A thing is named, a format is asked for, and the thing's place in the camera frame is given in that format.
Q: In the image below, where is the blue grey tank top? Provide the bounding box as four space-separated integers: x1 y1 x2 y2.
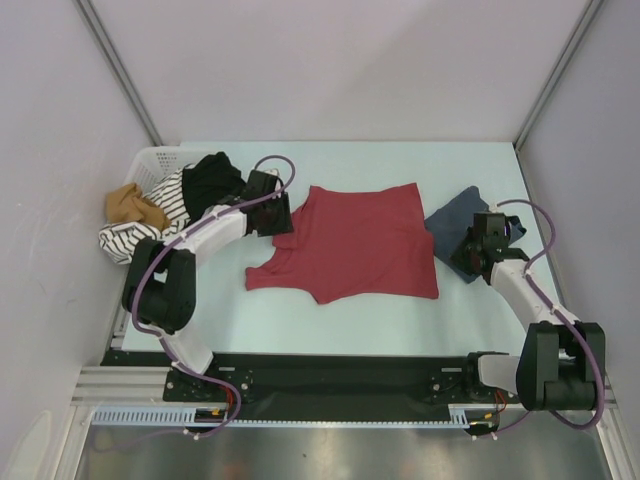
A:
423 185 527 286

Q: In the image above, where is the red tank top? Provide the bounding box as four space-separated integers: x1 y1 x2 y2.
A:
245 183 439 305

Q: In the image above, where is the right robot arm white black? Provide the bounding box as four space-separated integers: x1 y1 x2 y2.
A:
451 212 606 418

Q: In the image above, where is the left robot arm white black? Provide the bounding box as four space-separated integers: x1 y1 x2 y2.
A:
122 169 293 400

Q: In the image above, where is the mustard tank top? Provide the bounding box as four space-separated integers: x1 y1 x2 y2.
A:
105 183 170 231

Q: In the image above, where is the striped white black tank top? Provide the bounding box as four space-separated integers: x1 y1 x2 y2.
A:
97 164 196 266

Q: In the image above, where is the white plastic laundry basket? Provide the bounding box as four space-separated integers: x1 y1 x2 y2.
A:
122 147 214 246

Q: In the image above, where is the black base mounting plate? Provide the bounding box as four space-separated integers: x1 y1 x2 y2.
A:
99 349 521 424

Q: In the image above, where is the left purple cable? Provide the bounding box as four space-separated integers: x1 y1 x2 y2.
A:
92 154 297 454

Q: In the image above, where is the purple cable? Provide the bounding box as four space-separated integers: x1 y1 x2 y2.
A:
92 154 297 454
469 199 605 441

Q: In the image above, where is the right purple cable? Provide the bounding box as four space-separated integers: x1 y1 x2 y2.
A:
469 199 605 441

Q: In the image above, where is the slotted cable duct rail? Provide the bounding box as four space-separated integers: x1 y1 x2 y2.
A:
91 405 497 431

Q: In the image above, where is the aluminium extrusion base frame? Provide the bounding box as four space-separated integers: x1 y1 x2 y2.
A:
69 279 621 441

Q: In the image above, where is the right aluminium corner post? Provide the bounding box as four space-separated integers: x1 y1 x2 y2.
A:
512 0 608 155

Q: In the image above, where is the aluminium corner post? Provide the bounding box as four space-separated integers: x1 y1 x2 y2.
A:
512 0 608 155
72 0 164 146

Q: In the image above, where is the left aluminium corner post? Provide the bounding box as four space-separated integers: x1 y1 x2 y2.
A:
72 0 164 146

